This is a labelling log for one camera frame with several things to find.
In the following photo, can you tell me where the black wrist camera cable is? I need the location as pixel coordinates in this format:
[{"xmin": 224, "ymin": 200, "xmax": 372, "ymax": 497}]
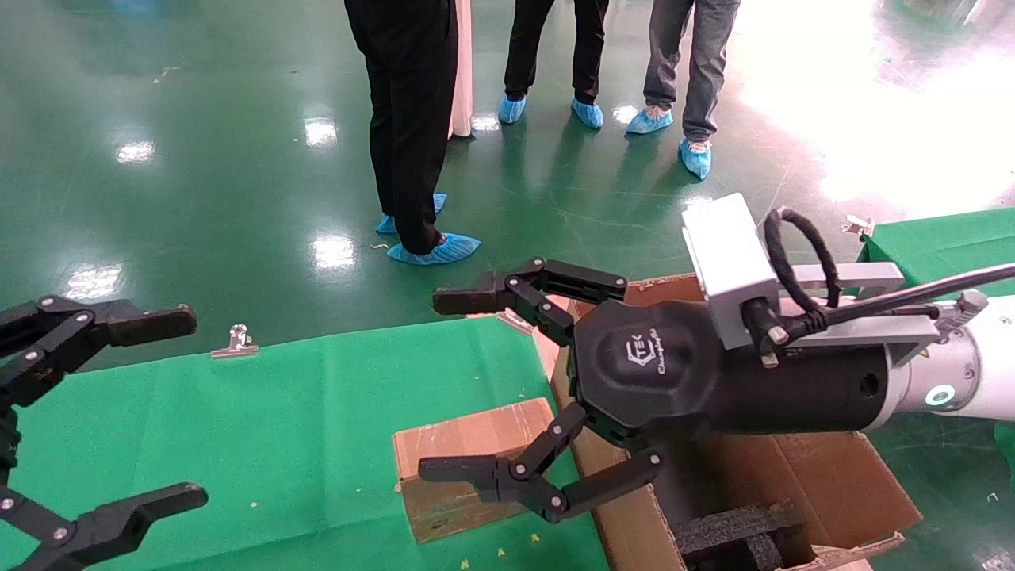
[{"xmin": 764, "ymin": 206, "xmax": 1015, "ymax": 350}]

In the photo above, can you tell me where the large open cardboard carton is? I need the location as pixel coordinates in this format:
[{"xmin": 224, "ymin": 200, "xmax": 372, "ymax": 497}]
[{"xmin": 547, "ymin": 274, "xmax": 925, "ymax": 571}]

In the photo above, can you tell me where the person in grey jeans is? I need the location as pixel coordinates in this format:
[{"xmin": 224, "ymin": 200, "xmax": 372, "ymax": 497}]
[{"xmin": 626, "ymin": 0, "xmax": 742, "ymax": 182}]

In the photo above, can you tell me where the person in wide black trousers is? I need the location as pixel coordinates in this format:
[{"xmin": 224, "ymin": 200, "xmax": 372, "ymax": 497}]
[{"xmin": 343, "ymin": 0, "xmax": 482, "ymax": 266}]

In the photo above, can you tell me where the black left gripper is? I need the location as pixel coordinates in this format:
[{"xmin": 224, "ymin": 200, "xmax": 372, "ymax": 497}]
[{"xmin": 0, "ymin": 295, "xmax": 209, "ymax": 571}]

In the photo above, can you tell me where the person in pale pink trousers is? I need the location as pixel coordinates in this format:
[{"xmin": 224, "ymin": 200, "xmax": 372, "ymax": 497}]
[{"xmin": 448, "ymin": 0, "xmax": 475, "ymax": 140}]

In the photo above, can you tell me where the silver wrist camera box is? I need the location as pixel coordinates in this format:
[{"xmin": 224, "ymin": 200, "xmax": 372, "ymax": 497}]
[{"xmin": 682, "ymin": 193, "xmax": 940, "ymax": 370}]

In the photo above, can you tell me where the large green table cloth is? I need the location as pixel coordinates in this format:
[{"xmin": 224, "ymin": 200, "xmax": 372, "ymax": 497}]
[{"xmin": 0, "ymin": 317, "xmax": 611, "ymax": 571}]

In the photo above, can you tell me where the small cardboard box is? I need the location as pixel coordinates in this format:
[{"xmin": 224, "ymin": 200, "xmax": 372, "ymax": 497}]
[{"xmin": 393, "ymin": 398, "xmax": 556, "ymax": 544}]

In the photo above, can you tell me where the black foam insert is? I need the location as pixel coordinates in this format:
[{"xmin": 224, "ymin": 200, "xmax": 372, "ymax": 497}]
[{"xmin": 674, "ymin": 500, "xmax": 806, "ymax": 571}]

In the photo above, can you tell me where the person in slim black trousers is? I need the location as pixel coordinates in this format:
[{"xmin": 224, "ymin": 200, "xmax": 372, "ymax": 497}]
[{"xmin": 498, "ymin": 0, "xmax": 610, "ymax": 130}]

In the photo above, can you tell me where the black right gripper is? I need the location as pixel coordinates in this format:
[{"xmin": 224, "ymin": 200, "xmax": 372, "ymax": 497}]
[{"xmin": 418, "ymin": 256, "xmax": 893, "ymax": 524}]

